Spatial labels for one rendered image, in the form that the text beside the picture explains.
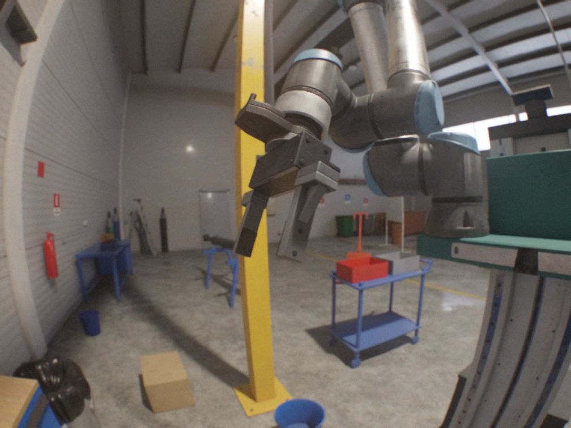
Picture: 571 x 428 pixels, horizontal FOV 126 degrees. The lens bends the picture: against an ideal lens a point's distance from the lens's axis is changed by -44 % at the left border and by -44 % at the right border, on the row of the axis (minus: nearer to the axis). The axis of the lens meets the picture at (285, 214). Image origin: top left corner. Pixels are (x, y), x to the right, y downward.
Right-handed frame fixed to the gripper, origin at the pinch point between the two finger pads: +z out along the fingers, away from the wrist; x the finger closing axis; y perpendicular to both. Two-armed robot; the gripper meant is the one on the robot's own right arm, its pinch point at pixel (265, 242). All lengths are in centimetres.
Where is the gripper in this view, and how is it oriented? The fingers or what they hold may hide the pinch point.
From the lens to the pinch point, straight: 33.5
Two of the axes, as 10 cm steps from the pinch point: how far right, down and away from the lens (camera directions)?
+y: 8.1, 3.6, 4.6
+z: -2.6, 9.3, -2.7
